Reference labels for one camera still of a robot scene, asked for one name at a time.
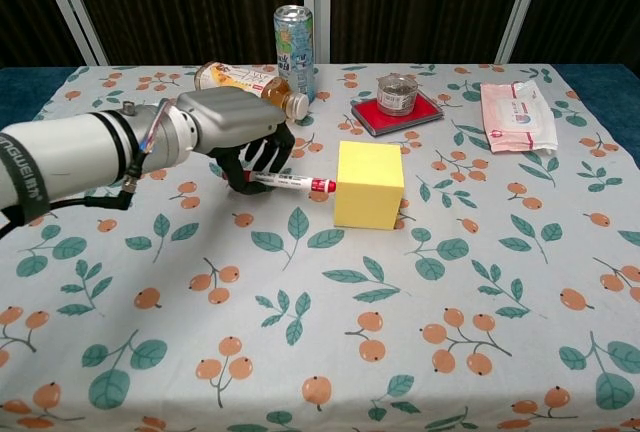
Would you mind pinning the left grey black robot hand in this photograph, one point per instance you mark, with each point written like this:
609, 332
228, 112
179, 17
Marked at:
230, 114

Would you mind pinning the white red-capped marker tube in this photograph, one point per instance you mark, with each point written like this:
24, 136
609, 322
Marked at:
290, 181

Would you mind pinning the yellow cube block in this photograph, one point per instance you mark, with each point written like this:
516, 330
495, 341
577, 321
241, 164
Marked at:
369, 187

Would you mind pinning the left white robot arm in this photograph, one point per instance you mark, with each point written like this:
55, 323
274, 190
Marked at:
85, 152

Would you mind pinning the fruit and leaf patterned tablecloth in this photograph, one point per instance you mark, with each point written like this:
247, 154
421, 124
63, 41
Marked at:
320, 302

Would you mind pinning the tea bottle with white cap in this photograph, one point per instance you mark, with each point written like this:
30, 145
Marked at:
270, 87

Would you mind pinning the tall blue drink can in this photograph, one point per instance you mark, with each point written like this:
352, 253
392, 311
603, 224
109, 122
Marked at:
295, 52

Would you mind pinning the red ink pad box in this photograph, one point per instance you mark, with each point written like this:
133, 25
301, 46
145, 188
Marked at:
367, 117

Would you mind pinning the small clear plastic jar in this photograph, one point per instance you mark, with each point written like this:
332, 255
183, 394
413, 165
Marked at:
397, 96

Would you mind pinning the pink wet wipes pack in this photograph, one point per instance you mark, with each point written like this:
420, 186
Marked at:
517, 117

